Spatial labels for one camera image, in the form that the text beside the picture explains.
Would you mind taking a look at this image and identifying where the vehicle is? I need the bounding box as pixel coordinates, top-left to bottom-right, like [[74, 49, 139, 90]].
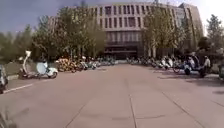
[[0, 64, 9, 95]]

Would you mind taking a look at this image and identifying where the row of parked bicycles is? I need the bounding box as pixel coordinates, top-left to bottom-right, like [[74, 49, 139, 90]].
[[54, 55, 118, 73]]

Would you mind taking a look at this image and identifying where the grey paved square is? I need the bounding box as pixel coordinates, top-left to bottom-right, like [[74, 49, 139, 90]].
[[0, 63, 224, 128]]

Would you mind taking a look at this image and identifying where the person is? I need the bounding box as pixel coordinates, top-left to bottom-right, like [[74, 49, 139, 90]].
[[202, 55, 212, 75]]

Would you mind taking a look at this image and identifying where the row of parked scooters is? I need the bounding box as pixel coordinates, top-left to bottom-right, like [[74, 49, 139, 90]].
[[125, 54, 184, 71]]

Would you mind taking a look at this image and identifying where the large beige building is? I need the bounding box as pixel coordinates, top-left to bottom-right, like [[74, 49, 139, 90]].
[[48, 2, 204, 60]]

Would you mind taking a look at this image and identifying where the white scooter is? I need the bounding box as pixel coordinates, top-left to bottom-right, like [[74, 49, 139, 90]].
[[18, 50, 59, 80]]

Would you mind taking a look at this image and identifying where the row of trees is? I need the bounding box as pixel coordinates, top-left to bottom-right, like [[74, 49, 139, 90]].
[[141, 4, 224, 60], [0, 3, 108, 63]]

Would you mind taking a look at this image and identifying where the blue scooter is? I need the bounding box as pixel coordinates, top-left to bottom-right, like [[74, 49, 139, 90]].
[[183, 54, 208, 78]]

